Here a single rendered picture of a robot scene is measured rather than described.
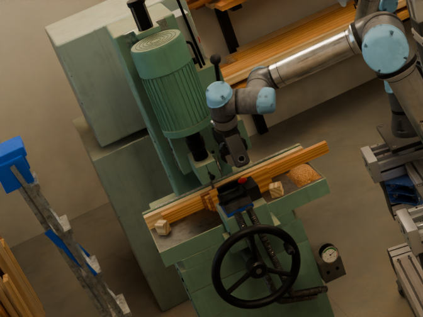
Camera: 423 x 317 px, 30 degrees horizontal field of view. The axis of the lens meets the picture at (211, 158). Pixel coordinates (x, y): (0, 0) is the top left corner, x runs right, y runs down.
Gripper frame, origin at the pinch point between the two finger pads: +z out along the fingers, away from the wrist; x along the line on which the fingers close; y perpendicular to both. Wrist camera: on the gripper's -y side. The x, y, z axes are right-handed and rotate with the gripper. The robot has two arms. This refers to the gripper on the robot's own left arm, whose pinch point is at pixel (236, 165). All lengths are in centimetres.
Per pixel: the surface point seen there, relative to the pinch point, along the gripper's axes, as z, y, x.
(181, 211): 21.7, 6.6, 20.9
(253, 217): 7.2, -15.6, 2.3
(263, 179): 16.7, 1.6, -8.1
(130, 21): -14, 63, 10
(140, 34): -24, 46, 11
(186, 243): 17.1, -8.6, 24.2
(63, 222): 72, 57, 66
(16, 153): 33, 70, 69
